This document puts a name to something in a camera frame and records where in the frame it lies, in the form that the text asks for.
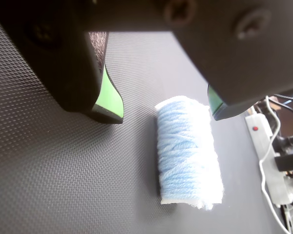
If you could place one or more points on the light blue yarn-wrapped block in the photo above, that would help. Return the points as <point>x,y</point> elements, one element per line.
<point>185,151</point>

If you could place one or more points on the black power plug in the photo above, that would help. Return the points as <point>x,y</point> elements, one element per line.
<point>288,162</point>

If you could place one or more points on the white power strip red switch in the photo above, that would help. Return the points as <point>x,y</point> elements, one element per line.
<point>258,136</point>

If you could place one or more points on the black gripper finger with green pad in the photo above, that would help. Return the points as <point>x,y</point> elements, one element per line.
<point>246,68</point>
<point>63,73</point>

